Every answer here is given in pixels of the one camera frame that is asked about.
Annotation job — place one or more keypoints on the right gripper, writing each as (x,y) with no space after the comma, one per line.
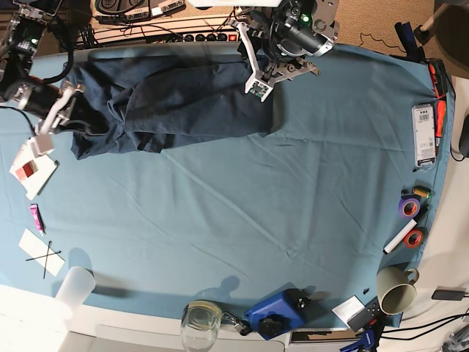
(75,116)

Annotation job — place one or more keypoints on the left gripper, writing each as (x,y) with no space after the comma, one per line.
(268,64)

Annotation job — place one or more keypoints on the dark blue T-shirt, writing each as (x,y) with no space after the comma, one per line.
(161,102)

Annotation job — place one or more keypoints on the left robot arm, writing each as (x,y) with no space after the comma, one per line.
(277,41)

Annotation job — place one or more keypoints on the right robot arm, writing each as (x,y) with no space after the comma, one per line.
(19,46)

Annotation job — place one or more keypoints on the white paper with red swatch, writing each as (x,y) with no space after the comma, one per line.
(32,172)

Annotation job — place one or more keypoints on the white power strip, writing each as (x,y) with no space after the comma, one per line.
(165,26)

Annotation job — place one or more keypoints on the pink glue tube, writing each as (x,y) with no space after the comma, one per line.
(37,218)

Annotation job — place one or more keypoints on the black hairpin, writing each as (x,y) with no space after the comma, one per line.
(44,256)

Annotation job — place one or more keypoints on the light blue table cloth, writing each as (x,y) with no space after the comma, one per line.
(309,206)

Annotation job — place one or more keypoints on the white paper card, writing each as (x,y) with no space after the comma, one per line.
(35,247)

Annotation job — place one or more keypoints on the blue spring clamp top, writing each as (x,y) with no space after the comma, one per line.
(413,52)

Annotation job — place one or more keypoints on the translucent plastic cup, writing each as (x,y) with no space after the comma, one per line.
(76,287)

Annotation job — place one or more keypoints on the orange black pliers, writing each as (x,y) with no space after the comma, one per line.
(437,73)

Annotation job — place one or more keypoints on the orange screwdriver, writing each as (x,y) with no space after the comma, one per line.
(440,112)

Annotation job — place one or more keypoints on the green yellow battery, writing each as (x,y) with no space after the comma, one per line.
(422,192)

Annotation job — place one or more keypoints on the purple tape roll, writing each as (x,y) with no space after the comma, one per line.
(409,207)

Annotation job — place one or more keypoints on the black marker pen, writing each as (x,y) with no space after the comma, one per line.
(421,214)

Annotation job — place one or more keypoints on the white marker pen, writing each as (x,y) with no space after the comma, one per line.
(399,237)

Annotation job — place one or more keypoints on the red tape roll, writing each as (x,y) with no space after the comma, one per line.
(414,238)

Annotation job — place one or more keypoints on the blue box with black knob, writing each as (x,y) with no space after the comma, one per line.
(278,314)

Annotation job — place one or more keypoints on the clear glass jar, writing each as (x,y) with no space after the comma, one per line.
(201,321)

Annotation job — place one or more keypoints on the white business card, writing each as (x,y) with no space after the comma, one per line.
(348,309)

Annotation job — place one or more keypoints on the beige ceramic mug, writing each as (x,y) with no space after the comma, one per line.
(395,289)

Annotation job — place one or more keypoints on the grey remote control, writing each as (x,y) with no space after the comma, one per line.
(370,312)

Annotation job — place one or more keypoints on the black power adapter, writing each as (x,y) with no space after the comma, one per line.
(448,295)

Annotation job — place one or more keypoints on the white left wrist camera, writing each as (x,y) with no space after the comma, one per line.
(258,88)

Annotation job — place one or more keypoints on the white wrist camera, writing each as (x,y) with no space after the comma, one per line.
(258,88)
(41,144)

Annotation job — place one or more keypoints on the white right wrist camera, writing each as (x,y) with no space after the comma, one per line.
(41,144)

